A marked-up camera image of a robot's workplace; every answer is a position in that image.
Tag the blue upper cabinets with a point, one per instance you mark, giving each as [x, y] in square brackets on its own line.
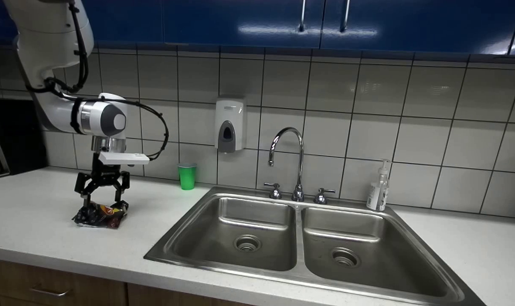
[483, 28]

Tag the steel countertop appliance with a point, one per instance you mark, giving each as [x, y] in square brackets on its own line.
[21, 139]

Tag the wooden lower cabinet drawers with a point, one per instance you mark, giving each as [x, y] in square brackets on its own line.
[34, 286]

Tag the white wall soap dispenser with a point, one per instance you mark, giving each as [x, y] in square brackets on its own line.
[230, 123]

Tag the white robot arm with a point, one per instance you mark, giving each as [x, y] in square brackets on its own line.
[53, 45]

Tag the black chip packet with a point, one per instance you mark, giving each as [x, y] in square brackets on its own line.
[101, 215]

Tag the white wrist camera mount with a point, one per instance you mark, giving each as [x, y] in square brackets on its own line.
[113, 152]

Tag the clear soap pump bottle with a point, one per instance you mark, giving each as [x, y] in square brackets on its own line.
[378, 196]

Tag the stainless steel double sink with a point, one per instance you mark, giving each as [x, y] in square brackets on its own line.
[335, 247]

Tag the green plastic cup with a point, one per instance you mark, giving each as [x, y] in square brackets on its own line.
[187, 178]

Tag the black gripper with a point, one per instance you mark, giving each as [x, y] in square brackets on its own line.
[102, 176]

